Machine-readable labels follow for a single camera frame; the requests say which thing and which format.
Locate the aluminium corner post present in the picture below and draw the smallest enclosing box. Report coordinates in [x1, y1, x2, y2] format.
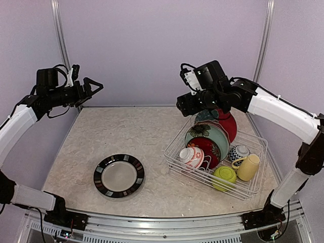
[50, 0, 84, 112]
[253, 0, 275, 83]

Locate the red floral bowl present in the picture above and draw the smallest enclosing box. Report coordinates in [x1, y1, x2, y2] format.
[186, 137, 221, 170]

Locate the blue white patterned cup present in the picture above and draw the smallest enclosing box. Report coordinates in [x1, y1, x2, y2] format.
[227, 145, 250, 163]

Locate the aluminium front rail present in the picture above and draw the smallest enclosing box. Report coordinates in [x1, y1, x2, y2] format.
[18, 201, 314, 242]

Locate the red teal floral plate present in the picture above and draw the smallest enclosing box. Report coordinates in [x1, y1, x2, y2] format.
[194, 108, 237, 143]

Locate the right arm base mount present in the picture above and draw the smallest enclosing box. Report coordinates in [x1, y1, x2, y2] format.
[241, 210, 286, 230]

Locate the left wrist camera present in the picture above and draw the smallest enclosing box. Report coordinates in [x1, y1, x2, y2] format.
[64, 64, 80, 87]

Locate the light teal floral plate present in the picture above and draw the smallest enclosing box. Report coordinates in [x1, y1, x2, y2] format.
[185, 122, 230, 161]

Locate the white wire dish rack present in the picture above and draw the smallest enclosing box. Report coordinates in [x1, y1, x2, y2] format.
[164, 116, 268, 200]

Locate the lime green bowl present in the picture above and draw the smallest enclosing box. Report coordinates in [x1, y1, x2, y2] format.
[212, 166, 236, 192]

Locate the yellow mug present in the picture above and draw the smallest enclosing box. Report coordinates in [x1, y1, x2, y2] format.
[231, 154, 260, 181]

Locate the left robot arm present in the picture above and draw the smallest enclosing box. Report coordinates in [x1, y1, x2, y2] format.
[1, 65, 104, 225]

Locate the right aluminium corner post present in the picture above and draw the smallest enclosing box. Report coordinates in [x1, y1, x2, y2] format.
[253, 0, 275, 83]

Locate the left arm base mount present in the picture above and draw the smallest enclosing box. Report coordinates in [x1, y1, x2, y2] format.
[44, 211, 89, 231]

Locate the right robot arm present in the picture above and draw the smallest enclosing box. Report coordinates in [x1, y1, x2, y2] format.
[176, 60, 323, 225]

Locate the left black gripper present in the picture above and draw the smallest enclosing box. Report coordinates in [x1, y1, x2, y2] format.
[48, 76, 103, 107]

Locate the black rimmed beige plate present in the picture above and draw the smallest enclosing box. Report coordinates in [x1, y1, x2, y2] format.
[93, 154, 145, 198]

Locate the white red patterned bowl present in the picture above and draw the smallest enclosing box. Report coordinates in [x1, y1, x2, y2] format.
[179, 147, 205, 171]

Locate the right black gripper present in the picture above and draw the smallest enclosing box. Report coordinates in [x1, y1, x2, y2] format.
[177, 88, 224, 116]

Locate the left aluminium corner post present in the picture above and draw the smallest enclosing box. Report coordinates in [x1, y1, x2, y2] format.
[50, 0, 84, 112]

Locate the pink scalloped plate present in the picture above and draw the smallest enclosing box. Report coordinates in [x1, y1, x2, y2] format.
[195, 120, 230, 150]

